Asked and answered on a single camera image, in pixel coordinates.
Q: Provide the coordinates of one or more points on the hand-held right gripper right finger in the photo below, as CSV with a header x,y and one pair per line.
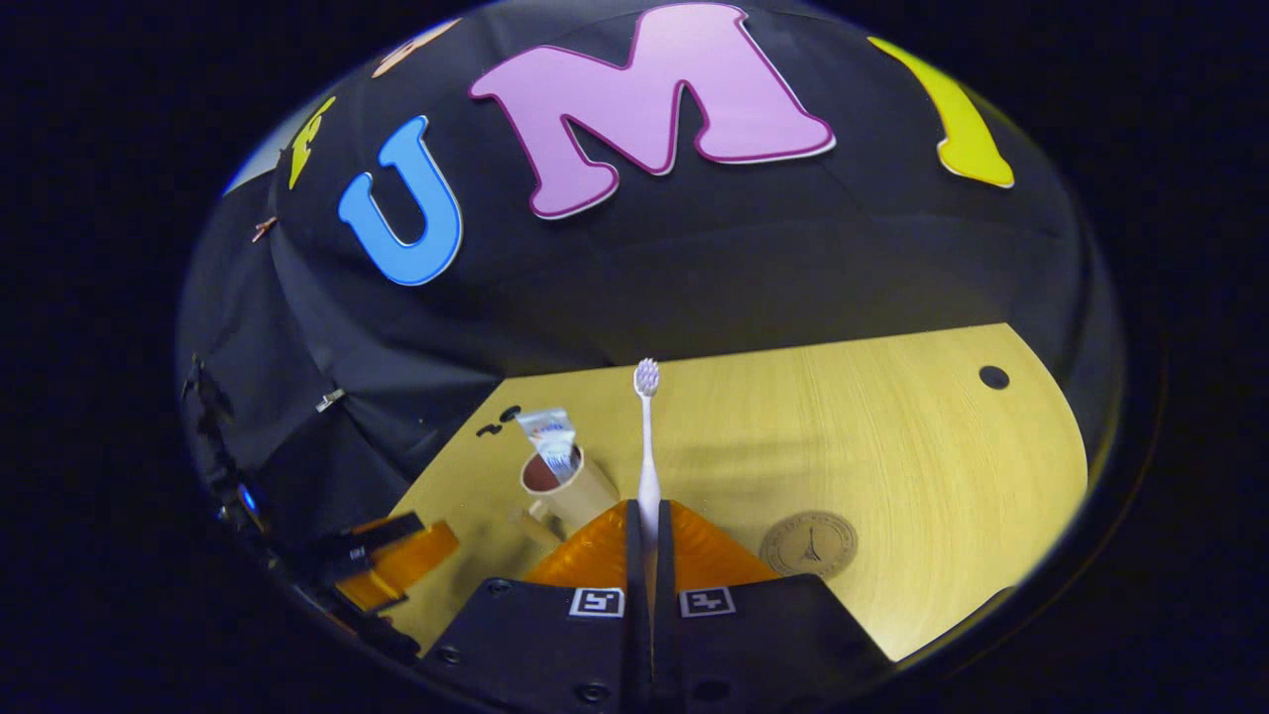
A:
x,y
753,645

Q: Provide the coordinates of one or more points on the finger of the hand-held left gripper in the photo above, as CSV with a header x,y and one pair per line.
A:
x,y
382,534
406,565

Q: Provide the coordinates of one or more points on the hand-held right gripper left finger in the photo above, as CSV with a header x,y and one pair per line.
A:
x,y
555,645

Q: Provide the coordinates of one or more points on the round wooden coaster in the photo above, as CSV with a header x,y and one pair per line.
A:
x,y
808,545

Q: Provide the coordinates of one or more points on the pale pink toothbrush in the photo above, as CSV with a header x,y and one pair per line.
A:
x,y
647,476

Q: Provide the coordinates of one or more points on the white toothpaste tube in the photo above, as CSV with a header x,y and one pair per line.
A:
x,y
550,436

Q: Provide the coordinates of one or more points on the wooden desktop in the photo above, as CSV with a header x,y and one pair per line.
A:
x,y
892,446

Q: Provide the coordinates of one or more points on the silver backdrop clip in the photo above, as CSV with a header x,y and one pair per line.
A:
x,y
330,400

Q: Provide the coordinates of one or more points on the red backdrop clip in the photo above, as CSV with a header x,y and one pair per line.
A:
x,y
263,229

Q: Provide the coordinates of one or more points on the black backdrop cloth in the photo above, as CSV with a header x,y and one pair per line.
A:
x,y
694,258

